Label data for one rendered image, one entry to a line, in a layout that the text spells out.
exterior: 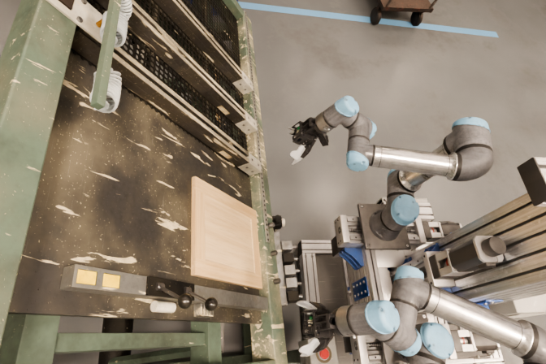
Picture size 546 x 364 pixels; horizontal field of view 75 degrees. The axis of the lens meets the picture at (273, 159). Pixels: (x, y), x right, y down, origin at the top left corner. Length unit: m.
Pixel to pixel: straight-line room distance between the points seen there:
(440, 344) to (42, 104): 1.41
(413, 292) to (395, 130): 2.62
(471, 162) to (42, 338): 1.26
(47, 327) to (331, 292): 1.83
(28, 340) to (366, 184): 2.63
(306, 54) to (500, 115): 2.12
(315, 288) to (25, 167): 1.95
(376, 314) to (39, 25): 1.05
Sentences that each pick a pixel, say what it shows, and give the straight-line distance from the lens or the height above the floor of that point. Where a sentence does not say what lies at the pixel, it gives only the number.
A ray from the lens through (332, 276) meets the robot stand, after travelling 2.52.
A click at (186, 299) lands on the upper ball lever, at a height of 1.54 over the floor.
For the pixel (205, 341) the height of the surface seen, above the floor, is 1.13.
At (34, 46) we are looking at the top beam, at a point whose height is 1.89.
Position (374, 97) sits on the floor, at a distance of 3.72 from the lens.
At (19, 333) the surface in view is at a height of 1.65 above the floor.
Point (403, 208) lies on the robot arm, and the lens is 1.60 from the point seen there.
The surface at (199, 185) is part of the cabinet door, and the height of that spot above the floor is 1.26.
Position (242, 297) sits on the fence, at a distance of 1.49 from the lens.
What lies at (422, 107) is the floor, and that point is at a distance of 3.91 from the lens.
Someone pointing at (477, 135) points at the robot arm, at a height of 1.68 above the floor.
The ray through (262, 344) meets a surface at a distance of 1.69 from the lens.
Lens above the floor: 2.55
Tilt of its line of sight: 59 degrees down
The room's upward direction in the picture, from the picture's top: 19 degrees clockwise
